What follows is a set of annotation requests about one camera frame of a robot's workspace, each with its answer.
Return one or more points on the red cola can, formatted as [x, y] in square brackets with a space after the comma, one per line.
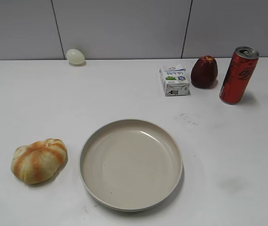
[240, 70]

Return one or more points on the beige round plate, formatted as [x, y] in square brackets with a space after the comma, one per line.
[130, 165]

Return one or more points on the small white milk carton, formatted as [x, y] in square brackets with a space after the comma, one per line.
[174, 81]

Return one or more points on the white egg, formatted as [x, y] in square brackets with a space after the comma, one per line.
[75, 57]

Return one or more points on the dark red apple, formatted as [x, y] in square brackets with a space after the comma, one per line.
[204, 72]

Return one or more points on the orange striped bread roll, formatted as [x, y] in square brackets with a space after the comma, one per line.
[39, 161]

